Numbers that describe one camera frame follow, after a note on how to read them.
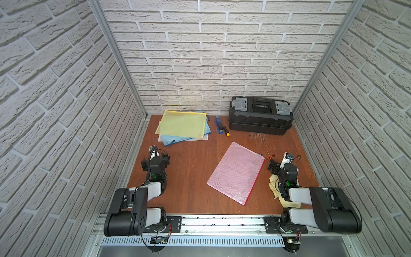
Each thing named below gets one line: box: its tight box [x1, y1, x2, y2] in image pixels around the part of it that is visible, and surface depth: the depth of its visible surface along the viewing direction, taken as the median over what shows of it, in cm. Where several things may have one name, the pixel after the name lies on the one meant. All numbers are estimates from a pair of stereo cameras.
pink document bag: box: [206, 141, 276, 206], surface depth 93 cm
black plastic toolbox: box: [228, 95, 294, 136], surface depth 102 cm
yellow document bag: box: [154, 110, 208, 139], surface depth 118 cm
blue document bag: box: [161, 134, 194, 147], surface depth 106 cm
